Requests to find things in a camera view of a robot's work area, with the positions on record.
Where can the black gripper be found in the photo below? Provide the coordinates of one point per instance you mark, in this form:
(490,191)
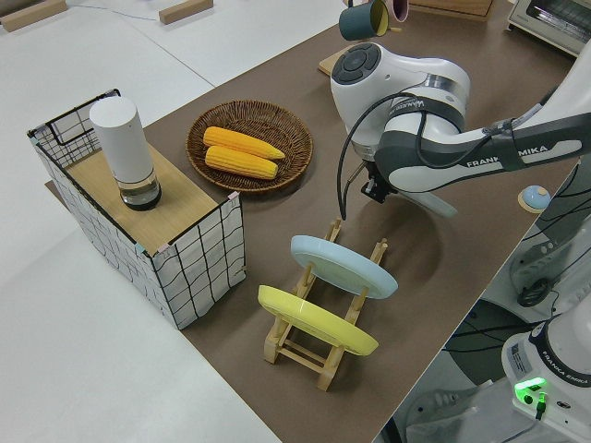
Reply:
(378,189)

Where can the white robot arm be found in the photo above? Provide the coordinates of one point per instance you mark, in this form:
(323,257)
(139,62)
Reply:
(401,74)

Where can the light blue plate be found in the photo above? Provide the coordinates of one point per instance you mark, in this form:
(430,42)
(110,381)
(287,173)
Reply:
(341,265)

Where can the yellow plate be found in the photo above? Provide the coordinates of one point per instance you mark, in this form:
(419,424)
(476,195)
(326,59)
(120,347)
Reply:
(314,318)

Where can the wooden plate rack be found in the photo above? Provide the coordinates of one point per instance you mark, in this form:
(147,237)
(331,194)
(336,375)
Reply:
(300,355)

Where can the brown wicker basket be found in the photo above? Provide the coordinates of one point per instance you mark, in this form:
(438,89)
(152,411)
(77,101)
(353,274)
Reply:
(291,138)

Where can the brown table mat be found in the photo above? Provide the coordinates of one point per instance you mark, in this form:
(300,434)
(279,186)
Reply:
(300,92)

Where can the wooden mug tree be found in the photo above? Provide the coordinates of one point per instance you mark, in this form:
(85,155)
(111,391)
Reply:
(325,64)

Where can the yellow corn cob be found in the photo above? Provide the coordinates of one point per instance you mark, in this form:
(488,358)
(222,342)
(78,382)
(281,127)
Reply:
(240,140)
(240,162)

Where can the pink clip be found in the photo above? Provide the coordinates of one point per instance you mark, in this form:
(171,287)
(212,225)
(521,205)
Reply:
(234,197)
(163,249)

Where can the blue service bell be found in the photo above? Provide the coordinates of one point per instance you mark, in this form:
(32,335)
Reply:
(533,197)

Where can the teal mug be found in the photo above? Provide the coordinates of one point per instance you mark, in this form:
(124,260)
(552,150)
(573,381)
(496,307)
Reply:
(358,20)

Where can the pink mug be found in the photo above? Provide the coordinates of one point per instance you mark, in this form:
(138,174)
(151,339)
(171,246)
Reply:
(400,9)

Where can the white cloth basket liner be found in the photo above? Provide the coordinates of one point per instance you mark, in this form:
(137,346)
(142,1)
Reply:
(210,258)

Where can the large wooden box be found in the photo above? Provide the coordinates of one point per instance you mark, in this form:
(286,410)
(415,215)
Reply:
(452,7)

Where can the wooden basket lid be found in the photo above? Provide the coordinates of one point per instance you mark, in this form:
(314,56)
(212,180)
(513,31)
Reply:
(180,203)

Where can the white toaster oven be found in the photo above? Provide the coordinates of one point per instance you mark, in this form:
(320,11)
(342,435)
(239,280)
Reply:
(549,23)

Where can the blue clip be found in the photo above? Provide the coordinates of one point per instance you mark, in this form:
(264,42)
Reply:
(139,248)

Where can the white cylindrical bottle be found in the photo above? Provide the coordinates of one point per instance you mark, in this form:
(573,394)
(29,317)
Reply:
(122,143)

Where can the wooden block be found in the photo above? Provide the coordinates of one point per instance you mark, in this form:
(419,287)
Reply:
(184,11)
(32,16)

